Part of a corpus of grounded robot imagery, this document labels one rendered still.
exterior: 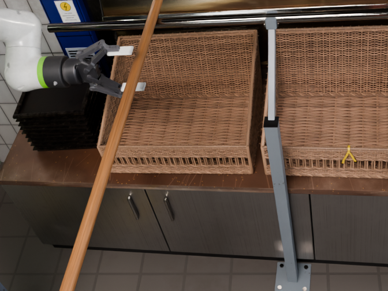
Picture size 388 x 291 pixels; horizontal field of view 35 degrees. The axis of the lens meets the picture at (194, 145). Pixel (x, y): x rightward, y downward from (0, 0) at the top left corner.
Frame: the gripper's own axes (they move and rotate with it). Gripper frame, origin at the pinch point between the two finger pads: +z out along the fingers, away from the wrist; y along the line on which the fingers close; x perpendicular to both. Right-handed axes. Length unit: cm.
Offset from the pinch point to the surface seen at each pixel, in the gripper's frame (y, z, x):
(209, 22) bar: 2.6, 17.6, -22.2
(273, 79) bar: 15.5, 36.4, -10.6
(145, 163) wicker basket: 55, -14, -11
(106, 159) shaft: -1.2, 0.7, 33.4
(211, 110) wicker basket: 60, 5, -41
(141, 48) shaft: -1.5, 0.8, -6.9
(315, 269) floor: 119, 45, -6
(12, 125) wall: 90, -103, -62
